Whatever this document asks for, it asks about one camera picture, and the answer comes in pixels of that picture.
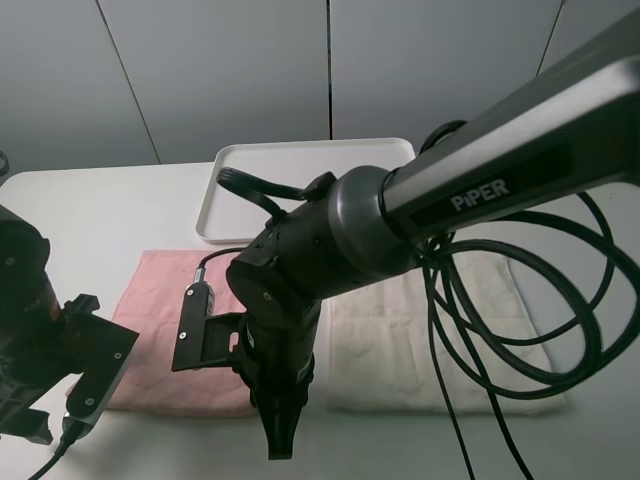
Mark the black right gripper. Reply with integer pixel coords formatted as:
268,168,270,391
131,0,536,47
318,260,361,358
238,294,320,460

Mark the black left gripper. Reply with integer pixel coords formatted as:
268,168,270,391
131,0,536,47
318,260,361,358
1,319,80,445

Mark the cream white towel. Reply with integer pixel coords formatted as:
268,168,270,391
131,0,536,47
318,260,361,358
322,243,569,417

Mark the pink towel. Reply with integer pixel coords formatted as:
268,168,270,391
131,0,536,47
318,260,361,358
107,250,256,418

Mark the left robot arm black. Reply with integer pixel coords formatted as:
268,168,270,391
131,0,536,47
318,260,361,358
1,207,82,445

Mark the white rectangular plastic tray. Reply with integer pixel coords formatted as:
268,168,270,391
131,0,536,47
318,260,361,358
195,138,415,245

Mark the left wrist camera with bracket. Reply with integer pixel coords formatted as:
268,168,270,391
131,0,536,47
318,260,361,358
56,294,139,437

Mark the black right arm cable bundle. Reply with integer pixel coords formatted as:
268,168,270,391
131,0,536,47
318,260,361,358
215,118,640,480

